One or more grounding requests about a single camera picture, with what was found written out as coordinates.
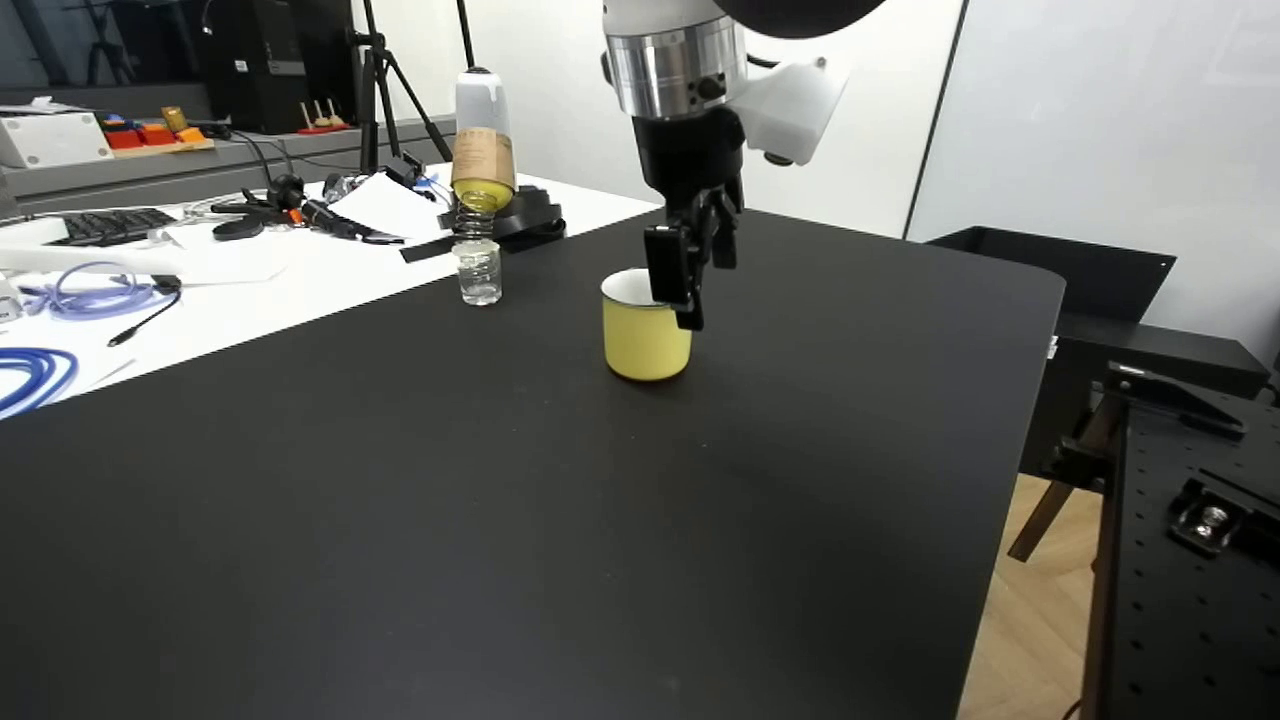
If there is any yellow mug white interior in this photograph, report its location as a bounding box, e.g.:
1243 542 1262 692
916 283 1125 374
601 267 691 384

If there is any black round stand base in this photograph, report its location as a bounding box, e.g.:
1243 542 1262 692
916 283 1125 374
402 184 563 263

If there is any white paper sheet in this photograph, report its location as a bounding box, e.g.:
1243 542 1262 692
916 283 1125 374
332 173 447 244

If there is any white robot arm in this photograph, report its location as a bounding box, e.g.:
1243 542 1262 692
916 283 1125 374
601 0 885 334

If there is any black optical breadboard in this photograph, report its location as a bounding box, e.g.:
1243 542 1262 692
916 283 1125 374
1081 369 1280 720

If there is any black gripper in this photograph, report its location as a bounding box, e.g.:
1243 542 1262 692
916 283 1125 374
634 107 743 334

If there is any small clear glass jar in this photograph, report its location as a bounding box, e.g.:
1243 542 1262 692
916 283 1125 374
456 241 504 308

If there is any black clamp mount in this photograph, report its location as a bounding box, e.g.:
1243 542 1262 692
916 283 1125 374
1168 468 1280 564

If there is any black tripod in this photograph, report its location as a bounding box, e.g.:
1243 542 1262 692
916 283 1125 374
354 0 451 184

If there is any tilted cork roll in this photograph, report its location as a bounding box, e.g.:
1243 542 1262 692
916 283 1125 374
451 130 517 216

